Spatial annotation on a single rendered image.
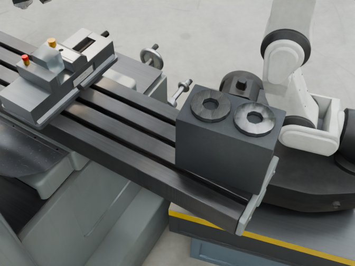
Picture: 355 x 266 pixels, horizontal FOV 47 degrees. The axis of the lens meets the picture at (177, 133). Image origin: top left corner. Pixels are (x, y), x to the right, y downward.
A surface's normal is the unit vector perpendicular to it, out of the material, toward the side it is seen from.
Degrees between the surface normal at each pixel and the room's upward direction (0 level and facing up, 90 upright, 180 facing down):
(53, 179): 90
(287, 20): 90
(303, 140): 90
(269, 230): 0
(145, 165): 0
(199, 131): 90
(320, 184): 0
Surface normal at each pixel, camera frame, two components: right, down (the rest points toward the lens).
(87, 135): 0.01, -0.62
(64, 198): 0.86, 0.40
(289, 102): -0.29, 0.75
